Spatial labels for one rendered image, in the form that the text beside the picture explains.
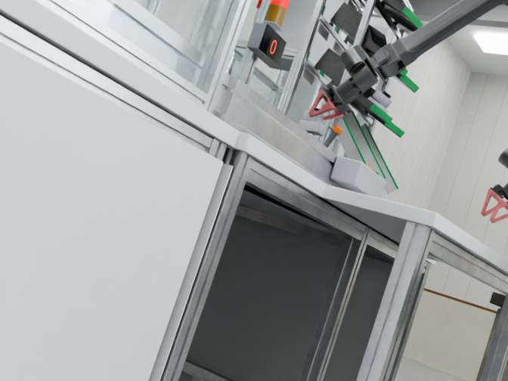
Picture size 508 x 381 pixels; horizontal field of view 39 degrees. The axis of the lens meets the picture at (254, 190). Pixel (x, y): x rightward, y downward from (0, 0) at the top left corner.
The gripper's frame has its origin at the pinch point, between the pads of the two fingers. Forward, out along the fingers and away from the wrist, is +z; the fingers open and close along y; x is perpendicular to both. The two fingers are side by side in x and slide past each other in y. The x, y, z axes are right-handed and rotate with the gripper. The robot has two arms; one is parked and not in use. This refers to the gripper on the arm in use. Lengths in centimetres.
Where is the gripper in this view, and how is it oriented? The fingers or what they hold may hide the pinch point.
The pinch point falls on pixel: (314, 116)
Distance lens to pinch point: 204.5
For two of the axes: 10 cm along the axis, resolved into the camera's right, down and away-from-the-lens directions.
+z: -7.8, 5.7, 2.6
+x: 4.4, 8.0, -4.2
